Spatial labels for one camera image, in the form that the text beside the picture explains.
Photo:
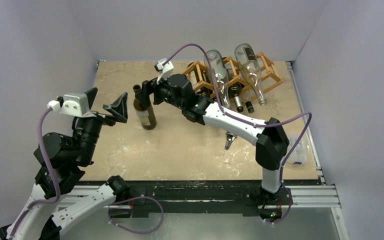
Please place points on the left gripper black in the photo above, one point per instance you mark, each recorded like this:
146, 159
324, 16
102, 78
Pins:
118, 108

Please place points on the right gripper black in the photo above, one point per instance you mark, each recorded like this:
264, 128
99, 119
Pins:
147, 89

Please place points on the dark green bottle back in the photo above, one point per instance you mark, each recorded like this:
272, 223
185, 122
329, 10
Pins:
194, 79

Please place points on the dark green bottle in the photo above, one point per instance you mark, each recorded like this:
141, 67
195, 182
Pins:
194, 79
144, 108

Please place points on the square clear whisky bottle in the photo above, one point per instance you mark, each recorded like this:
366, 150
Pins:
249, 107

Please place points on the clear glass bottle tall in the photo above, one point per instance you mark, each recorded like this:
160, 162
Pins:
250, 70

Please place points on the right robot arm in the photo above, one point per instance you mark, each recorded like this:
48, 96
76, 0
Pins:
268, 137

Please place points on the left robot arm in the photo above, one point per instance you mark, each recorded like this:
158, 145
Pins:
62, 161

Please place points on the dark green bottle left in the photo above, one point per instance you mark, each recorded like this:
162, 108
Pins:
144, 108

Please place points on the dark bottle in rack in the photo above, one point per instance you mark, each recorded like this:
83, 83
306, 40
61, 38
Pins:
231, 90

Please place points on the wooden wine rack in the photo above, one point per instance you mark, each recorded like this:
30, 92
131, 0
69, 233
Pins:
268, 71

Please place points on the black grey pliers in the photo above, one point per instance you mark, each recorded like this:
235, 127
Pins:
230, 137

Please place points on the clear plastic parts box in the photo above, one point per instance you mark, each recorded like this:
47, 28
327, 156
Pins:
300, 154

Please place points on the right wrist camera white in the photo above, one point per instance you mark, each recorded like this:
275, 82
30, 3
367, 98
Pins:
164, 68

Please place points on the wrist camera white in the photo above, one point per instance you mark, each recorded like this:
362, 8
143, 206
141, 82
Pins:
72, 104
164, 68

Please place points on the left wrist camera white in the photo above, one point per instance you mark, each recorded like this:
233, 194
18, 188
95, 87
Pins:
72, 104

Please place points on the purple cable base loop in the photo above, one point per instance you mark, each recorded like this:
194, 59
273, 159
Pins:
140, 214

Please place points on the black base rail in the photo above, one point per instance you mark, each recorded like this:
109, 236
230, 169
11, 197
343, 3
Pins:
244, 197

